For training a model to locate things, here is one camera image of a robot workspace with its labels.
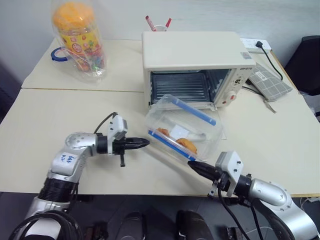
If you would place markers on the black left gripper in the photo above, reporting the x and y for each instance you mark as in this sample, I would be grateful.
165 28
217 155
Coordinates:
118 147

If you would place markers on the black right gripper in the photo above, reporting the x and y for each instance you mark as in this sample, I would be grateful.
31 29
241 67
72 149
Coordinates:
221 181

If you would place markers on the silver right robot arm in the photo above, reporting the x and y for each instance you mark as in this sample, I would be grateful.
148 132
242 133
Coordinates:
275 197

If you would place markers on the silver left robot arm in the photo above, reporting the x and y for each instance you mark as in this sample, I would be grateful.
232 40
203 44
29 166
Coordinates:
75 152

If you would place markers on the large orange fried food piece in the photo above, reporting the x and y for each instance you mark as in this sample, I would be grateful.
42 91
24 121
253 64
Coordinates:
187 144

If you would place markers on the small orange fried food piece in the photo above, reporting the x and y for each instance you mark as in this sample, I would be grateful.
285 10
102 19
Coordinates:
163 131

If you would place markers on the clear blue-sealed food container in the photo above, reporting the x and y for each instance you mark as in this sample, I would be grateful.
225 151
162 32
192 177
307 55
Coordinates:
185 125

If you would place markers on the glass toaster oven door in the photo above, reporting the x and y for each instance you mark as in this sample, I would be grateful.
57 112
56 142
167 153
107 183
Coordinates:
222 125

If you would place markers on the metal oven baking tray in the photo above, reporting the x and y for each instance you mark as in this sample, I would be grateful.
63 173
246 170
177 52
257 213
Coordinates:
180 86

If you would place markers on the red oven knob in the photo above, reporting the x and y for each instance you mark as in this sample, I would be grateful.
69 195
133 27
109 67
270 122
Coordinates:
232 96

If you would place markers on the cream toaster oven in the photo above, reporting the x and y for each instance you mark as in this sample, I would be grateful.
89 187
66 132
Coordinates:
190 52

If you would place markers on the dark rounded shape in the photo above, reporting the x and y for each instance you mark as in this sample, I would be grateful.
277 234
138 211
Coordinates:
132 225
192 225

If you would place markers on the grey checked fabric pouch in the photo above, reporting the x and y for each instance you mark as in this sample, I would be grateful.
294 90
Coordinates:
270 81

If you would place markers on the clear bag with snack jar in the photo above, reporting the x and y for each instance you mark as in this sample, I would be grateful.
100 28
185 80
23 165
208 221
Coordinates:
80 42

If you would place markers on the blue tape roll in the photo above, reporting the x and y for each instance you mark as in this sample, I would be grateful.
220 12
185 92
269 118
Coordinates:
58 53

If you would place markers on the white power strip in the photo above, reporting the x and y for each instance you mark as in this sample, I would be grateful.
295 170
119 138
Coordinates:
255 45

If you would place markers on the black office chair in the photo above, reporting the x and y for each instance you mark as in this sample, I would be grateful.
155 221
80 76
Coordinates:
303 65

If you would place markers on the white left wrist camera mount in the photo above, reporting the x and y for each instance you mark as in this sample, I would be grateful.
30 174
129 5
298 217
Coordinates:
118 127

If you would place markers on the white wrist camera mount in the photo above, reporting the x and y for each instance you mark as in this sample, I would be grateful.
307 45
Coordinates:
118 127
231 163

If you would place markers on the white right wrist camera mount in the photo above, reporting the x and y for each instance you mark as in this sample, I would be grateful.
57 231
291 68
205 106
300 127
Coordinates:
231 163

